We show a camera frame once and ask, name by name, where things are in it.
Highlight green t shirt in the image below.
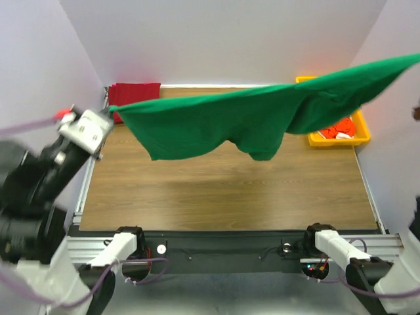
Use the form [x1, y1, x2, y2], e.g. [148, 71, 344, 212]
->
[110, 54, 419, 161]

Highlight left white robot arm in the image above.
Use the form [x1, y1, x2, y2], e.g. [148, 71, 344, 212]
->
[1, 136, 145, 314]

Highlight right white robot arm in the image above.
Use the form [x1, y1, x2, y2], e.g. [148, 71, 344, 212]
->
[303, 196, 419, 314]

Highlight folded red t shirt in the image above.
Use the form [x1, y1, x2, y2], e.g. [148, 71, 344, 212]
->
[108, 82, 161, 106]

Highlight white t shirt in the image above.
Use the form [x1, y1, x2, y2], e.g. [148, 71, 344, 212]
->
[334, 117, 356, 139]

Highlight orange t shirt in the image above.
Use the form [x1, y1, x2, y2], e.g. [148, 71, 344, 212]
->
[318, 117, 356, 140]

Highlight yellow plastic bin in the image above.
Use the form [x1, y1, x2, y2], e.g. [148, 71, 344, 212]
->
[295, 75, 371, 148]

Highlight left side aluminium rail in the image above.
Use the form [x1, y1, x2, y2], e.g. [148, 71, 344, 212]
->
[72, 86, 110, 227]

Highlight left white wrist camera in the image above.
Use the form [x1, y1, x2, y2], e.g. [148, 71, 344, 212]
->
[57, 108, 114, 159]

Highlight aluminium frame rail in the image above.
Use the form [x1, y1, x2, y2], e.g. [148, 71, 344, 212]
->
[67, 235, 403, 264]

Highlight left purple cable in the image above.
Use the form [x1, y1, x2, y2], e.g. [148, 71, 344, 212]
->
[0, 114, 169, 309]

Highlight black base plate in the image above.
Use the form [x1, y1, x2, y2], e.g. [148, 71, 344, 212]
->
[144, 230, 323, 274]

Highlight right side aluminium rail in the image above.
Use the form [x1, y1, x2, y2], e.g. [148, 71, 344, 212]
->
[353, 146, 389, 234]

